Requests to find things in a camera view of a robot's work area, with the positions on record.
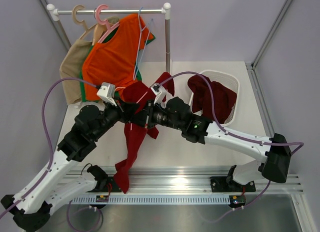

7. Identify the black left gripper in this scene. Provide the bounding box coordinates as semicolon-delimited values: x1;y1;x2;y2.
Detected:
91;95;139;140

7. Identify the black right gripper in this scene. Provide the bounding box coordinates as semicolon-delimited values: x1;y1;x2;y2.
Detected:
129;100;184;131

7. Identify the pink plastic hanger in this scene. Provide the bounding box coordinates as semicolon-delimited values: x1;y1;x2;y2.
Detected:
115;82;152;136
92;4;120;45

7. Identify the dark red t shirt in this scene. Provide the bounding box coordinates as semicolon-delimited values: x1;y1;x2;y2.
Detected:
113;88;159;193

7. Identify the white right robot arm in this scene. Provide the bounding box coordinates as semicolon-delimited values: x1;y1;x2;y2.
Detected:
132;97;292;192

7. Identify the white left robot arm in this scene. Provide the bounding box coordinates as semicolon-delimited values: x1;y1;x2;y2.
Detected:
0;100;139;232

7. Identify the orange t shirt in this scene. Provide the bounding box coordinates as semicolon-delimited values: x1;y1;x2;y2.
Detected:
82;14;148;88

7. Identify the beige t shirt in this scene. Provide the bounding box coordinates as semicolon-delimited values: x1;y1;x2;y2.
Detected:
59;15;107;105

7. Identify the dark red shirt in basket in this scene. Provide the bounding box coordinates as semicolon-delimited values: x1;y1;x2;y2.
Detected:
187;75;237;124

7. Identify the beige wooden hanger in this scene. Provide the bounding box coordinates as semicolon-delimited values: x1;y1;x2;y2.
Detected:
71;4;96;41

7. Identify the white metal clothes rack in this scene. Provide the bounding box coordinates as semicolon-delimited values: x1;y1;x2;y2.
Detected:
46;2;172;73

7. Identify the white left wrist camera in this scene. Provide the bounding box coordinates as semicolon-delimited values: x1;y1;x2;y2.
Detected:
97;82;116;106

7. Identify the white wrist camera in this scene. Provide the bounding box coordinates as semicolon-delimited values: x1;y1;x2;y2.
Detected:
151;83;167;104
97;82;116;106

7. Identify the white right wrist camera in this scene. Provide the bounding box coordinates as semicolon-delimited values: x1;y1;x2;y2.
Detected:
151;83;167;104

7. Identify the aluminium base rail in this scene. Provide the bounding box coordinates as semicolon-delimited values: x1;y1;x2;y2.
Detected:
31;166;305;194

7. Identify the white slotted cable duct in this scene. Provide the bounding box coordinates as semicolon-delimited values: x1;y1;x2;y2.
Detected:
72;195;231;205

